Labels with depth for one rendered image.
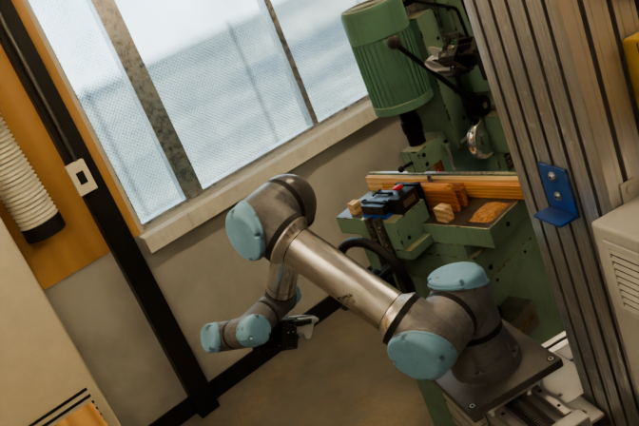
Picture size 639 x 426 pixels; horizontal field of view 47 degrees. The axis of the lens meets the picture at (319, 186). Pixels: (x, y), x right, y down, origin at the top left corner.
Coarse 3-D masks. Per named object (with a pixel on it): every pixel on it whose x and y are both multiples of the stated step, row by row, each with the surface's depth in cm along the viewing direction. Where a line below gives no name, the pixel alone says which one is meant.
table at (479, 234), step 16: (368, 192) 245; (464, 208) 207; (512, 208) 197; (352, 224) 232; (432, 224) 206; (448, 224) 201; (464, 224) 198; (480, 224) 194; (496, 224) 193; (512, 224) 197; (416, 240) 207; (432, 240) 208; (448, 240) 204; (464, 240) 199; (480, 240) 195; (496, 240) 193; (400, 256) 206; (416, 256) 204
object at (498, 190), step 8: (384, 184) 236; (392, 184) 234; (464, 184) 212; (472, 184) 210; (480, 184) 208; (488, 184) 206; (496, 184) 204; (504, 184) 202; (512, 184) 200; (472, 192) 211; (480, 192) 208; (488, 192) 206; (496, 192) 204; (504, 192) 202; (512, 192) 200; (520, 192) 198
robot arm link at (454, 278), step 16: (432, 272) 151; (448, 272) 148; (464, 272) 146; (480, 272) 145; (432, 288) 146; (448, 288) 143; (464, 288) 143; (480, 288) 144; (464, 304) 142; (480, 304) 144; (480, 320) 144; (496, 320) 148; (480, 336) 147
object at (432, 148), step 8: (432, 136) 219; (440, 136) 219; (424, 144) 216; (432, 144) 216; (400, 152) 217; (408, 152) 215; (416, 152) 212; (424, 152) 214; (432, 152) 216; (440, 152) 219; (408, 160) 216; (416, 160) 214; (424, 160) 214; (432, 160) 216; (408, 168) 218; (416, 168) 216; (424, 168) 214
